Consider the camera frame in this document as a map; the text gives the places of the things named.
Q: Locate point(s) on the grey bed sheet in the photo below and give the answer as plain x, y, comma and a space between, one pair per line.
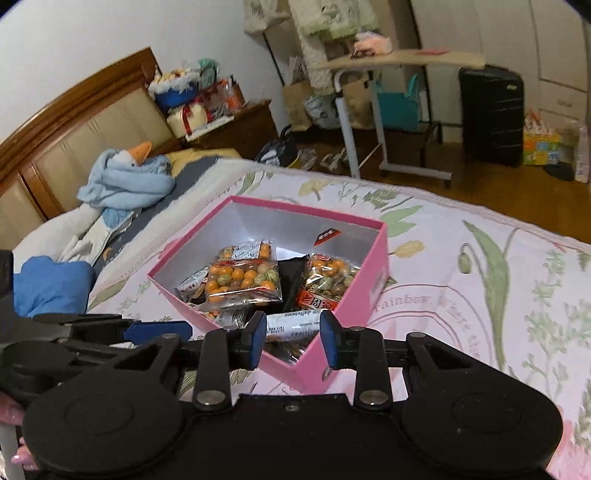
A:
198, 170

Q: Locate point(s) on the white snack bar packet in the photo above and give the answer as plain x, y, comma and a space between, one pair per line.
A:
231, 318
291, 325
191, 287

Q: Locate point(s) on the teal bag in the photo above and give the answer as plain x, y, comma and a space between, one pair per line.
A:
399, 104

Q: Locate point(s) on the cream tote bag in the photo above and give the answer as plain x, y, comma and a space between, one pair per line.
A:
263, 14

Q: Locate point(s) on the goose plush toy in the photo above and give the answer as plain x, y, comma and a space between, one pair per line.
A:
138, 154

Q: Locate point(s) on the wooden side table white legs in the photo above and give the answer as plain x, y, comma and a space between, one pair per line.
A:
344, 120

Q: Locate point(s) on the wooden nightstand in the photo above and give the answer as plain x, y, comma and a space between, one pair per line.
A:
240, 127

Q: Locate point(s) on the black bag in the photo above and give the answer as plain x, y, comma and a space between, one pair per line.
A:
277, 150

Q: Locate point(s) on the blue cloth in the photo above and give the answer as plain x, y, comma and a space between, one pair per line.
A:
51, 286

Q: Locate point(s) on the black suitcase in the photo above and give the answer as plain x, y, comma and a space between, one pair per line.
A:
491, 115

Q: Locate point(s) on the light blue blanket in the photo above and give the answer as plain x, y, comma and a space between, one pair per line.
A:
124, 184

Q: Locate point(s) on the wooden headboard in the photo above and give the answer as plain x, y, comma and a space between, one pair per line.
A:
69, 138

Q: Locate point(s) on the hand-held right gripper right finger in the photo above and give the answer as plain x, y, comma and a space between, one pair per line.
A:
328, 341

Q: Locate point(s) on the instant noodle packet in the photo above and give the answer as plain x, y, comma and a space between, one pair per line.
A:
288, 352

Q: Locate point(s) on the clear bag of coated peanuts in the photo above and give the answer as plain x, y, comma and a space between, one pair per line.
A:
242, 279
330, 277

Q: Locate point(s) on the cream gift box red ribbon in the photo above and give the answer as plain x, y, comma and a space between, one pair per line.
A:
187, 119

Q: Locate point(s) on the white wardrobe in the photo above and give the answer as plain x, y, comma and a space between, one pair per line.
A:
508, 41

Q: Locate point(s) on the fluffy white coat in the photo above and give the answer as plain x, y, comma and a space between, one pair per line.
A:
332, 27

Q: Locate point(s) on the white printed plastic bag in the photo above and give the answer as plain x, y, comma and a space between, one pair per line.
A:
323, 110

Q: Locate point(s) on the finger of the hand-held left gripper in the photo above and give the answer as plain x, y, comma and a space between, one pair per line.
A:
32, 362
157, 331

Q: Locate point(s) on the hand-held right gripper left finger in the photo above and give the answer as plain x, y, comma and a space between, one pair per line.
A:
256, 344

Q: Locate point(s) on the colourful gift bag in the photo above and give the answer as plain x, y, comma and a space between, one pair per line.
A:
542, 143

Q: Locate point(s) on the black cracker packet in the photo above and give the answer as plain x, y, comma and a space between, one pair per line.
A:
291, 281

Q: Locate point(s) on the brown paper bag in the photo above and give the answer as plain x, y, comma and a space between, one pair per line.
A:
358, 101
298, 104

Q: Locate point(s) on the pink cardboard box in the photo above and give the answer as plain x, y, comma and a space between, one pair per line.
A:
364, 258

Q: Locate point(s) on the person's left hand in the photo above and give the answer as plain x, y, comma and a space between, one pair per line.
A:
11, 413

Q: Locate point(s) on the slippers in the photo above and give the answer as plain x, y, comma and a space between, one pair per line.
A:
334, 159

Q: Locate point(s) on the red booklet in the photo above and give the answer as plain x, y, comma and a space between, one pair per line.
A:
434, 51

